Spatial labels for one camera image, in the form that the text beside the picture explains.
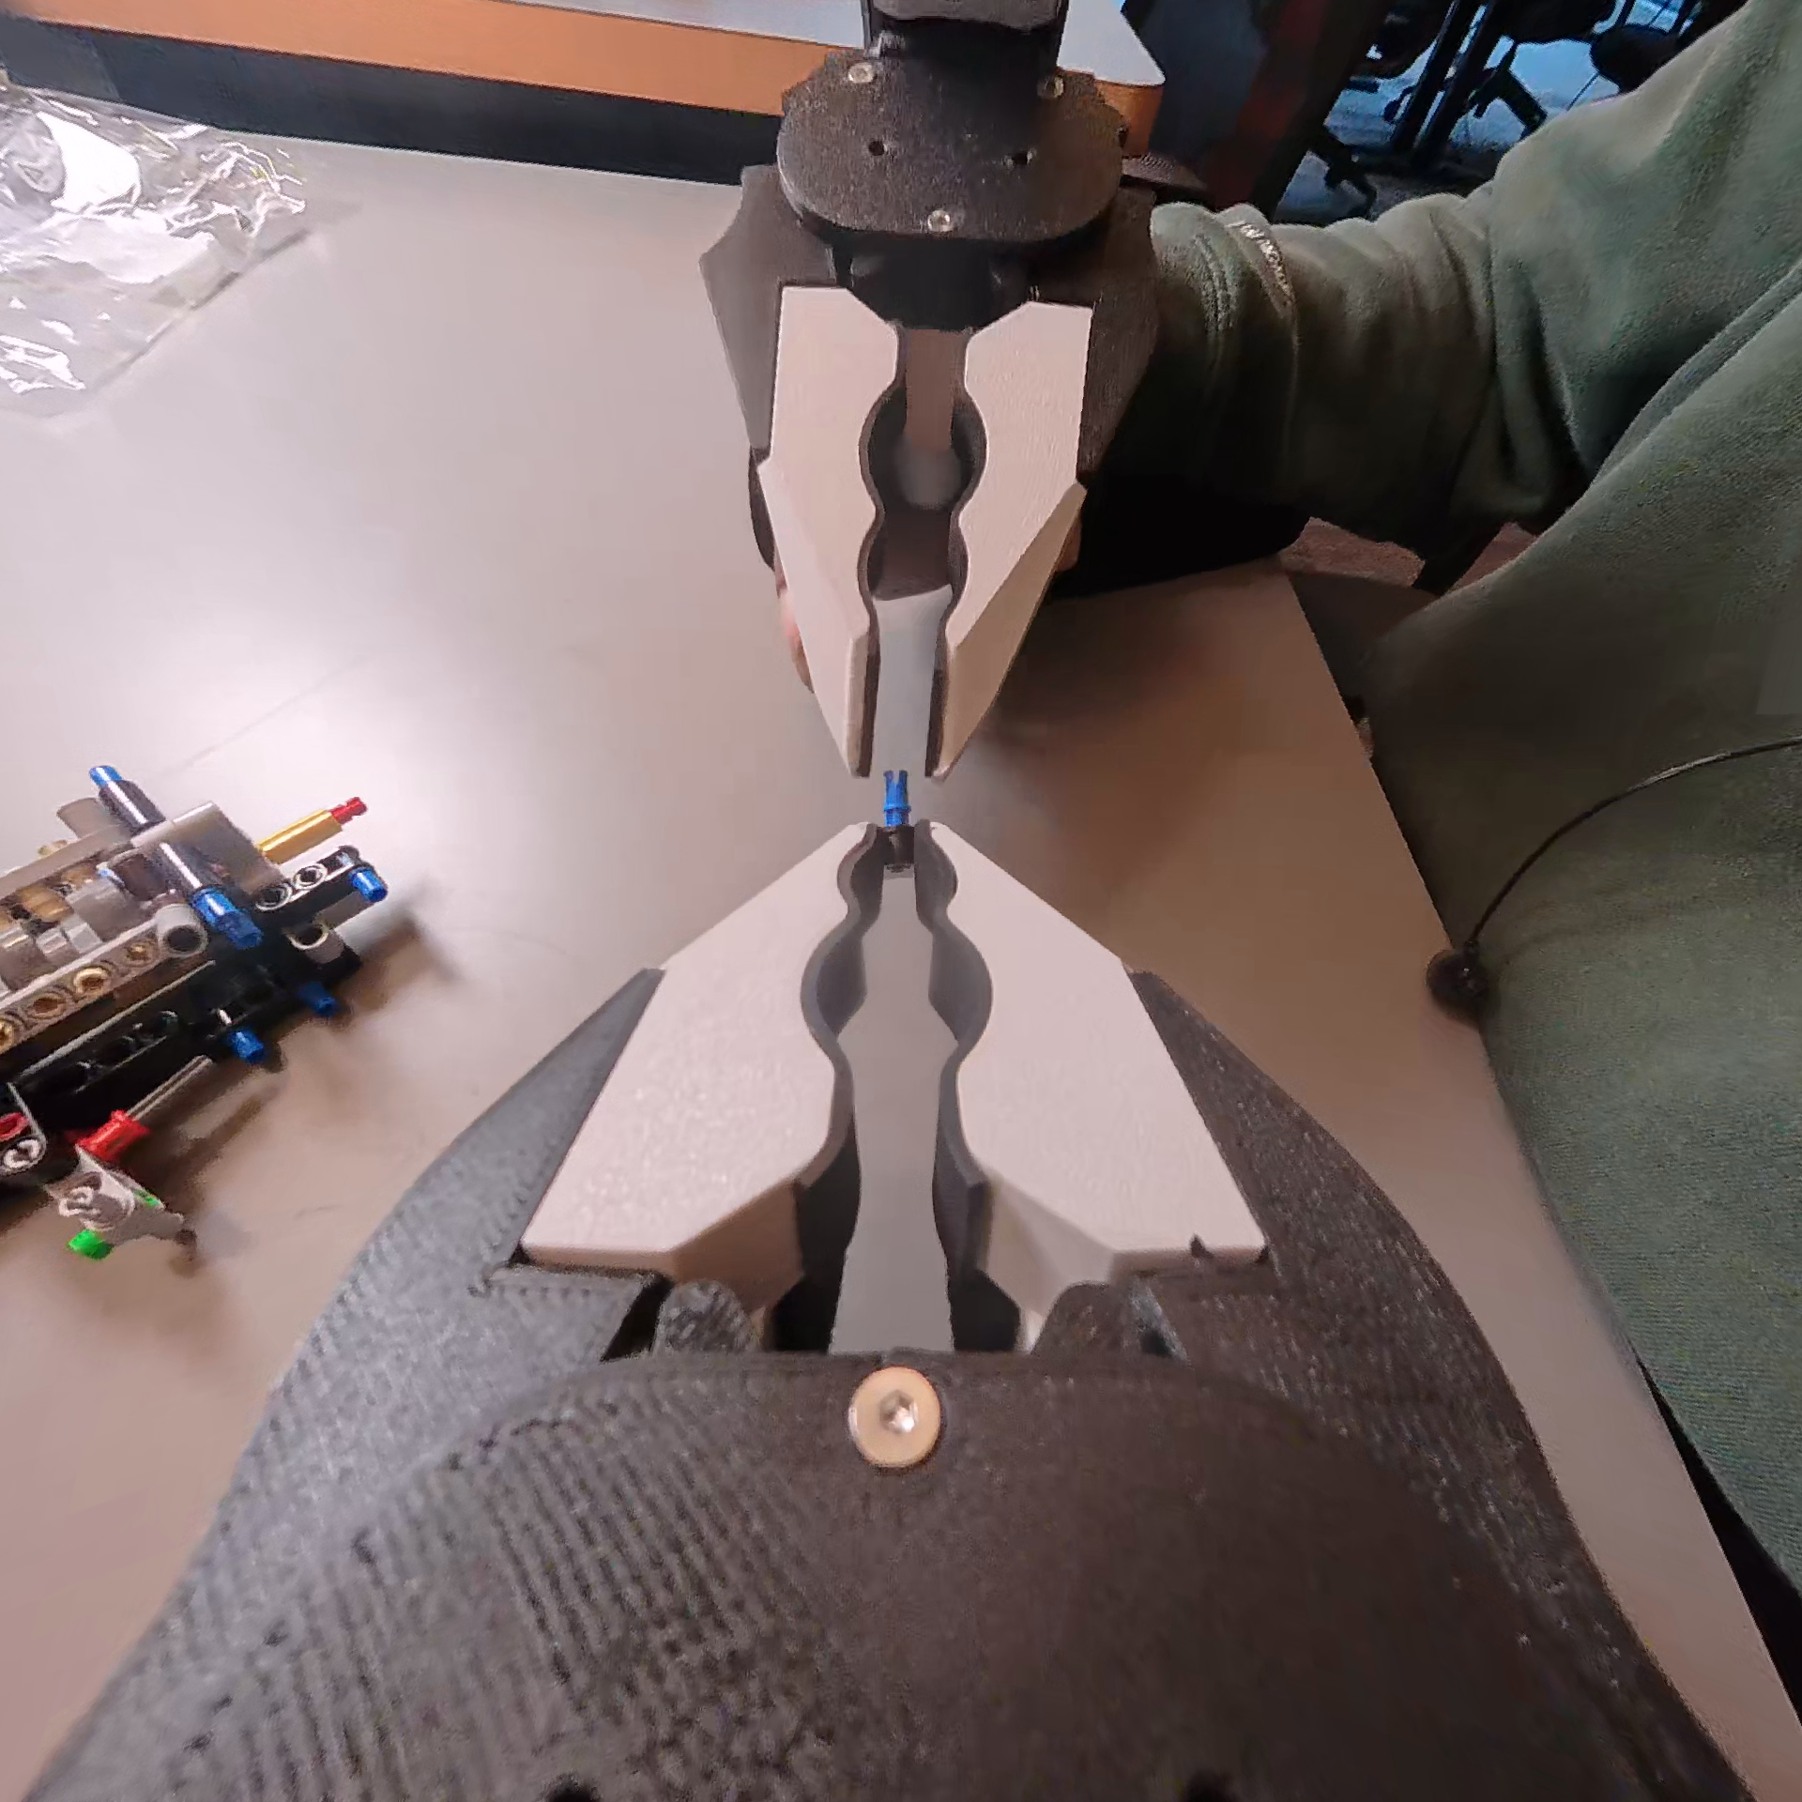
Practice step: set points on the black lego beam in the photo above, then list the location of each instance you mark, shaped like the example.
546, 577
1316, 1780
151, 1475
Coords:
897, 849

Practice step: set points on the blue lego pin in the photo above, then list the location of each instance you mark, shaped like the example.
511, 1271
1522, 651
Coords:
897, 804

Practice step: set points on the black office chair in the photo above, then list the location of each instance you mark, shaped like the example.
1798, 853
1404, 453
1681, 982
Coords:
1267, 98

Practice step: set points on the clear plastic bag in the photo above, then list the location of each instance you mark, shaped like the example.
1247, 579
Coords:
127, 239

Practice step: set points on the person's torso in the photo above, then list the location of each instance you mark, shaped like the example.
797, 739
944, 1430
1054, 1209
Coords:
1662, 985

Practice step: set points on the person's right forearm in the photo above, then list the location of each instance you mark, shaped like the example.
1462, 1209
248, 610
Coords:
1409, 351

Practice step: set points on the multicoloured lego engine model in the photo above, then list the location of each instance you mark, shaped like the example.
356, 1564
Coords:
142, 958

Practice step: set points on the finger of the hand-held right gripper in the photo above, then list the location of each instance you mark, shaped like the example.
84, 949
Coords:
818, 450
1028, 450

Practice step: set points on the person's right hand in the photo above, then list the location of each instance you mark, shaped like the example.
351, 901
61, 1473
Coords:
792, 641

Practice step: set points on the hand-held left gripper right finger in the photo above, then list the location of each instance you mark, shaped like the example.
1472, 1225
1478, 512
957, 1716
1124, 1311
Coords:
1112, 1097

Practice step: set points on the wooden-edged table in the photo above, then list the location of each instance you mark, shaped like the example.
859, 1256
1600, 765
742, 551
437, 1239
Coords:
423, 28

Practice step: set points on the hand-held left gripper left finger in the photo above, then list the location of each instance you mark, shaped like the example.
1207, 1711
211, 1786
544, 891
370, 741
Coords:
677, 1097

